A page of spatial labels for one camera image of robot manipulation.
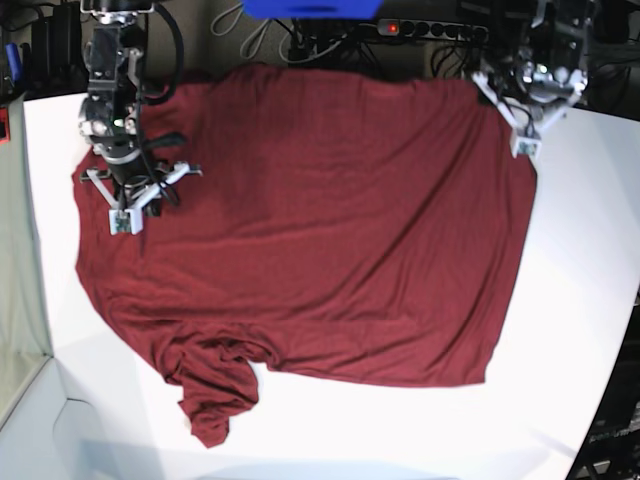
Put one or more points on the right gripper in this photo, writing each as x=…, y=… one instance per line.
x=144, y=183

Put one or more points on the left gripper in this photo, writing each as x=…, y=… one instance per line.
x=530, y=97

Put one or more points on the dark red t-shirt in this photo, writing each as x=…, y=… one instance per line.
x=342, y=228

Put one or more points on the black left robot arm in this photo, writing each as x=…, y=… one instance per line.
x=553, y=33

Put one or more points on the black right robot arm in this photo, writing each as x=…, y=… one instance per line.
x=115, y=59

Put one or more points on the black power strip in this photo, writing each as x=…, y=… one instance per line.
x=431, y=30

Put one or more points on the green cloth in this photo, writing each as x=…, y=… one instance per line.
x=25, y=340

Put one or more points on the blue box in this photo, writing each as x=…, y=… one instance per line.
x=312, y=9

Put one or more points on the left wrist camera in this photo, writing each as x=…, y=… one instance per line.
x=524, y=145

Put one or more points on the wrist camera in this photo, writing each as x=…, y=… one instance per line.
x=128, y=221
x=524, y=145

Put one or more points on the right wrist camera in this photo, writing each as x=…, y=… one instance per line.
x=128, y=221

